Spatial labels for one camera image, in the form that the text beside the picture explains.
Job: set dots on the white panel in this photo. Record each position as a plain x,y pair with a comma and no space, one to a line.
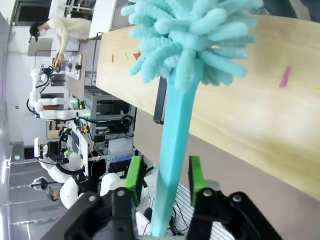
102,17

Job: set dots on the wooden table with items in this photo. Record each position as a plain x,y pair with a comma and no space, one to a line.
75,82

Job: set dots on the magenta paper scrap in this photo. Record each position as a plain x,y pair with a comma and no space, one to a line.
285,76

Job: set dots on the person in white sweater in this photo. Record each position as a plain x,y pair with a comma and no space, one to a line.
67,31

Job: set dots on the teal microfibre duster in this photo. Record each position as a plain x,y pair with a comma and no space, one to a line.
175,150

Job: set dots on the green-padded right gripper right finger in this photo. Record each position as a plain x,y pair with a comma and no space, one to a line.
196,180

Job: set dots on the orange paper scrap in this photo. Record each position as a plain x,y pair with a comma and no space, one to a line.
112,57

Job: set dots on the person with face mask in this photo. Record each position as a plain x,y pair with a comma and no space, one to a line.
53,195

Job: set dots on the aluminium rack with electronics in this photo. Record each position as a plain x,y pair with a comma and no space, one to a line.
110,120

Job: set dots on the green-padded right gripper left finger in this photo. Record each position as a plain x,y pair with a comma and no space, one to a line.
131,180

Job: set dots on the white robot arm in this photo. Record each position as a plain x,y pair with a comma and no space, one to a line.
70,190
50,112

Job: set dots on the yellow paper scrap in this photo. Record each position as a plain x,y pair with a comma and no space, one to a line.
317,90
126,56

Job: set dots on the red paper scrap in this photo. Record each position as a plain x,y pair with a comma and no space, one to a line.
136,55

